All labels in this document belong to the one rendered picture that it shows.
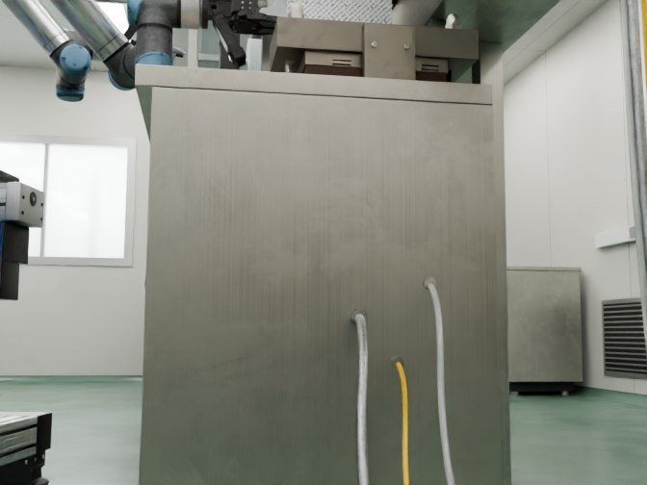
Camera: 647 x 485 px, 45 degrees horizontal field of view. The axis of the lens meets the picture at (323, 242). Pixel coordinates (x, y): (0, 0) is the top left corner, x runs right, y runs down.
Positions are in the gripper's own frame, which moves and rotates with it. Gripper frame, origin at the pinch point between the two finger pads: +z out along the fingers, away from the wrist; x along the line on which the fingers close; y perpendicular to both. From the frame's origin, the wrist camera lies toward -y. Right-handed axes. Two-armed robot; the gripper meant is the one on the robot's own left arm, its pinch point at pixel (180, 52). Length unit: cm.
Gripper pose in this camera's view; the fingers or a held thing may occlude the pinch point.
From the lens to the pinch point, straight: 237.9
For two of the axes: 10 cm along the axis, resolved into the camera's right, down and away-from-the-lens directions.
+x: 3.8, 0.3, -9.3
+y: -0.6, 10.0, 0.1
